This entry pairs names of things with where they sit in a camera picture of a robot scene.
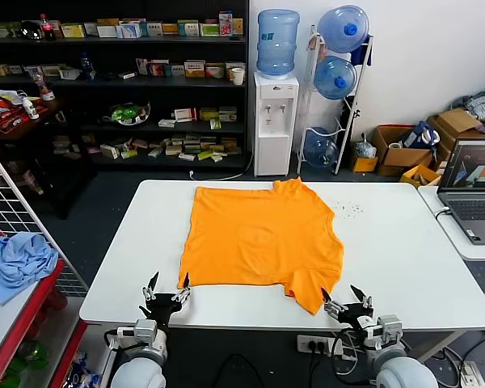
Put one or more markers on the white tape roll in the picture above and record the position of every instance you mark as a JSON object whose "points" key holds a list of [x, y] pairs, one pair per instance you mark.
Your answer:
{"points": [[395, 144]]}

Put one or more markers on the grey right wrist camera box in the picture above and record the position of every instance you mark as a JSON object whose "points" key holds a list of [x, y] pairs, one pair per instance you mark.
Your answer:
{"points": [[390, 328]]}

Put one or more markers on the grey laptop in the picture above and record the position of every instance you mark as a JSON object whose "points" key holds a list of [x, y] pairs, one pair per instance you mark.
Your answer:
{"points": [[469, 210]]}

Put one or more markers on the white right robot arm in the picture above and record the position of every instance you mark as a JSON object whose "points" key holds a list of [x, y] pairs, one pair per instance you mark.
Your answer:
{"points": [[404, 372]]}

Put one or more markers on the red framed shelf cart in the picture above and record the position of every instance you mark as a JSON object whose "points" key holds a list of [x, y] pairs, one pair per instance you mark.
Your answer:
{"points": [[54, 279]]}

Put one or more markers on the white plastic bottle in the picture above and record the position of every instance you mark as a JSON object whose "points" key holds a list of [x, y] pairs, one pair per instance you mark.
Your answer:
{"points": [[31, 109]]}

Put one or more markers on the black shelving unit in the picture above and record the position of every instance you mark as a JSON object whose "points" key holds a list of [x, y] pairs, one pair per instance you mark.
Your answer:
{"points": [[165, 95]]}

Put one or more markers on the white work table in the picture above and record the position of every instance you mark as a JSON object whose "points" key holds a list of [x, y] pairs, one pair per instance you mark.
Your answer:
{"points": [[428, 242]]}

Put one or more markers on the blue white medicine box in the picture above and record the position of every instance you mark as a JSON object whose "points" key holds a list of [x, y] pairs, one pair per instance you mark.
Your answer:
{"points": [[130, 30]]}

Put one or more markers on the dark blue cloth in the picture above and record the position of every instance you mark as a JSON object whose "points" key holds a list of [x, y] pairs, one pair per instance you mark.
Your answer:
{"points": [[363, 52]]}

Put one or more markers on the white jug rack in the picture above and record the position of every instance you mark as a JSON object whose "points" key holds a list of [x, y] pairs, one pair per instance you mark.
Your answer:
{"points": [[312, 32]]}

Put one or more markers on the yellow white medicine box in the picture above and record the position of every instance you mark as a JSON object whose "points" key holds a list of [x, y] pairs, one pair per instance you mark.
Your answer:
{"points": [[169, 29]]}

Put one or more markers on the clear plastic bag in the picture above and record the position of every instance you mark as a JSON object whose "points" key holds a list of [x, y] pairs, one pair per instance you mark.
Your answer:
{"points": [[365, 148]]}

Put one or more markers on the light blue crumpled cloth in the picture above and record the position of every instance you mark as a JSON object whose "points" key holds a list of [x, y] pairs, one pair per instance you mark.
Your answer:
{"points": [[20, 262]]}

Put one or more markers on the yellow green medicine box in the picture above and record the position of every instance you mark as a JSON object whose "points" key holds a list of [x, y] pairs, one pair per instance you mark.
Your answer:
{"points": [[209, 113]]}

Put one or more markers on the dark brown table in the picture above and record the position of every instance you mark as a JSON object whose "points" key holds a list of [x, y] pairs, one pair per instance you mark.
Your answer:
{"points": [[52, 111]]}

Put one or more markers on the tall brown cardboard box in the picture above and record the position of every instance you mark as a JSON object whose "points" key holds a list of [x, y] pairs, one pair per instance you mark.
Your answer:
{"points": [[456, 121]]}

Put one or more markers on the cola bottle red cap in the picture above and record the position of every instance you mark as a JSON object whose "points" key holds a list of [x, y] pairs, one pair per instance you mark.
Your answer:
{"points": [[48, 30]]}

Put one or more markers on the flat white medicine box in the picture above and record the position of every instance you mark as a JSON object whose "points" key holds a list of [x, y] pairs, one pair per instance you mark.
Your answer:
{"points": [[167, 123]]}

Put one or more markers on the green snack bag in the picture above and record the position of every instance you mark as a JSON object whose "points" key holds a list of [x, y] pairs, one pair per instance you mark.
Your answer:
{"points": [[125, 113]]}

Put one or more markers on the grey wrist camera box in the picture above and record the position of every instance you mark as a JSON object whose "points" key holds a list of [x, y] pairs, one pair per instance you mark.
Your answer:
{"points": [[390, 328], [146, 330]]}

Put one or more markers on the open yellow box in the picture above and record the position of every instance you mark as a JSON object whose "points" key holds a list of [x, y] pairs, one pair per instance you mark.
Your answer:
{"points": [[408, 174]]}

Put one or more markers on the white orange medicine box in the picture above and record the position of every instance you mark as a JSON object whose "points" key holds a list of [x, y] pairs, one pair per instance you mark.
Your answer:
{"points": [[215, 70]]}

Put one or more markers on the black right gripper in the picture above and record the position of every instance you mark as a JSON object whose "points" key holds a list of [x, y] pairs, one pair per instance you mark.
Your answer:
{"points": [[355, 313]]}

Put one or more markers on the white red tall box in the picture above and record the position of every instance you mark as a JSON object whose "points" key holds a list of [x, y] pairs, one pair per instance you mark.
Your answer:
{"points": [[141, 66]]}

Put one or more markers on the lime green medicine box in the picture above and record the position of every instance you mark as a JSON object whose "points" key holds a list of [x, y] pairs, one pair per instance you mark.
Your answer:
{"points": [[210, 155]]}

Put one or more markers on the white red striped box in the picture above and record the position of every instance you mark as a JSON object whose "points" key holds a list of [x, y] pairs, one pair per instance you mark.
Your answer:
{"points": [[185, 115]]}

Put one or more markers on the white teal medicine box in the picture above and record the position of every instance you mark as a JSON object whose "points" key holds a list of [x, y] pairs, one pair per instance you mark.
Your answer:
{"points": [[188, 28], [178, 70]]}

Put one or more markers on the flat cream medicine box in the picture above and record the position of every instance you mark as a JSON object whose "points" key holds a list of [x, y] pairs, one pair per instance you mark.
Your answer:
{"points": [[187, 157]]}

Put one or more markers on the cream orange medicine box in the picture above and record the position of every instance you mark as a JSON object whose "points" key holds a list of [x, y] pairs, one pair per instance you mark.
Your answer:
{"points": [[228, 70]]}

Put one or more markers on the blue printed bag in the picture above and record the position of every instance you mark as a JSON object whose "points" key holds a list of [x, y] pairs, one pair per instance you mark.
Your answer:
{"points": [[418, 135]]}

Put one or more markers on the orange t-shirt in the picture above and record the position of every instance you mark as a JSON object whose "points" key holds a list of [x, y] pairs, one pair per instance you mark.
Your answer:
{"points": [[258, 242]]}

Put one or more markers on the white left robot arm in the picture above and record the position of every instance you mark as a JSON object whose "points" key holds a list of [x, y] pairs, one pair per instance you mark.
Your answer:
{"points": [[139, 369]]}

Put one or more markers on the open brown cardboard box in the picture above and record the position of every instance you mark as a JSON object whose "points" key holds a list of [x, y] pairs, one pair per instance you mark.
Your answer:
{"points": [[408, 155]]}

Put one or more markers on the white power strip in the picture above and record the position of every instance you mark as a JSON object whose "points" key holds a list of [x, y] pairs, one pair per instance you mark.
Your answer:
{"points": [[307, 344], [475, 374]]}

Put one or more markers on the small white side table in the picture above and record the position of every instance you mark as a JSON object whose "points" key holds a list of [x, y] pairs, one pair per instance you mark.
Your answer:
{"points": [[481, 250]]}

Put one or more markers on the red white medicine box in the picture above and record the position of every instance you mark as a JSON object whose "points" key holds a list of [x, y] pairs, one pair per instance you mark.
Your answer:
{"points": [[157, 70]]}

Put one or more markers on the white water dispenser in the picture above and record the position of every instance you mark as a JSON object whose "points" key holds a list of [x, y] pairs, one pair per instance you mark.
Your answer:
{"points": [[271, 141]]}

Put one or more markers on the white paper cup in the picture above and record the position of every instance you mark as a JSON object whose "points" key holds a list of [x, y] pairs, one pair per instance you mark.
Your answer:
{"points": [[238, 77]]}

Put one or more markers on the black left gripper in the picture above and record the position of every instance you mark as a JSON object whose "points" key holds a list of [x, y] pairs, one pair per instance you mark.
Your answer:
{"points": [[159, 307]]}

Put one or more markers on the pink drink bottle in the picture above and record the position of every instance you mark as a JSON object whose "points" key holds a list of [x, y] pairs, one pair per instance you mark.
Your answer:
{"points": [[41, 83]]}

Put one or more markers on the white green medicine box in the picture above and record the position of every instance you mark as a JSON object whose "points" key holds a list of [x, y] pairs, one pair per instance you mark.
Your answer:
{"points": [[154, 29], [209, 29], [228, 114], [110, 151]]}

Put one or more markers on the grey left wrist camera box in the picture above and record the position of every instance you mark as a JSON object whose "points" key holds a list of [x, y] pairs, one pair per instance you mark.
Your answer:
{"points": [[146, 330]]}

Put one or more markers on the small green yellow box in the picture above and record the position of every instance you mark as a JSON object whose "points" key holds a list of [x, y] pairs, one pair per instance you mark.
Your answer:
{"points": [[214, 123]]}

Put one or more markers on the blue drink bottle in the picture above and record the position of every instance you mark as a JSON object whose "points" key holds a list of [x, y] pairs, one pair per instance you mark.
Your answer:
{"points": [[87, 66]]}

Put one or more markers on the blue water jug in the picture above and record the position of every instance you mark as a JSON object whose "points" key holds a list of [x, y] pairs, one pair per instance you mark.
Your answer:
{"points": [[278, 44], [331, 78], [339, 28], [319, 149]]}

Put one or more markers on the pink blue tall box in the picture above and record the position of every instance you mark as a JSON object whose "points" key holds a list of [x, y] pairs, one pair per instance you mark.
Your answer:
{"points": [[225, 24]]}

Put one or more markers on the orange yellow medicine box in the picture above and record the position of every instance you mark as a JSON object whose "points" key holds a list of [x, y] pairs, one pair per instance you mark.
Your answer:
{"points": [[195, 69]]}

